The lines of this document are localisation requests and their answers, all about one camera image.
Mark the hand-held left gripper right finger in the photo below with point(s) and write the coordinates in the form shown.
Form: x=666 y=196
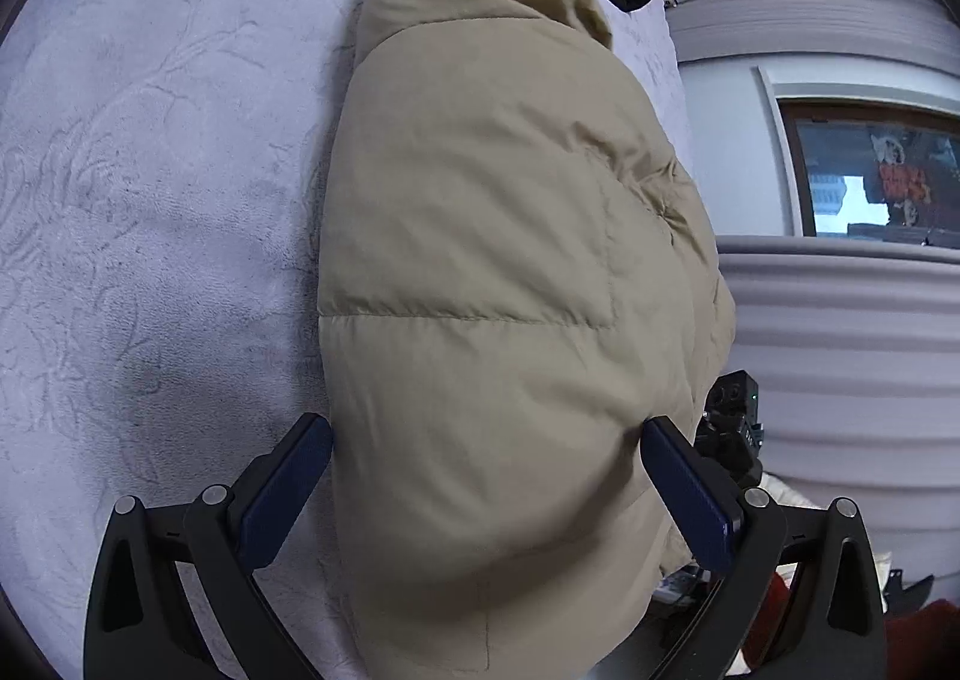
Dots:
x=686 y=489

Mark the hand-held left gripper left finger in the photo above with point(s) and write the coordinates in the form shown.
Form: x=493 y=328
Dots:
x=289 y=481

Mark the beige puffer jacket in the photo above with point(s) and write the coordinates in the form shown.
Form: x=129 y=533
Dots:
x=510 y=260

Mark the red cloth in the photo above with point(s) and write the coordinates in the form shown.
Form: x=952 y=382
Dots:
x=926 y=631

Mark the white framed window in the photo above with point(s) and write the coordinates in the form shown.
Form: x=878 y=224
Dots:
x=862 y=162

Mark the orange cloth behind window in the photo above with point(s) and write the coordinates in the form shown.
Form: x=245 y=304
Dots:
x=900 y=181

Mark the lilac textured blanket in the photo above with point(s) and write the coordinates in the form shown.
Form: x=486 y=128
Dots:
x=165 y=162

